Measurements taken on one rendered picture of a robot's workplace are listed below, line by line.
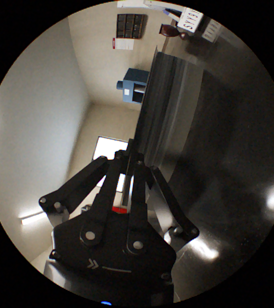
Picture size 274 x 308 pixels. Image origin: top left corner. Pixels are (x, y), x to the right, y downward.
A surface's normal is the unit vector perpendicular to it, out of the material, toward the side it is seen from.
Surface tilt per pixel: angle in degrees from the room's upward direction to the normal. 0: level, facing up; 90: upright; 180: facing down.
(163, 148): 90
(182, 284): 0
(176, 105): 90
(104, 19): 90
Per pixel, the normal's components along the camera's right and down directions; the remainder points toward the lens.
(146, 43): -0.19, 0.96
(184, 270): -0.98, -0.21
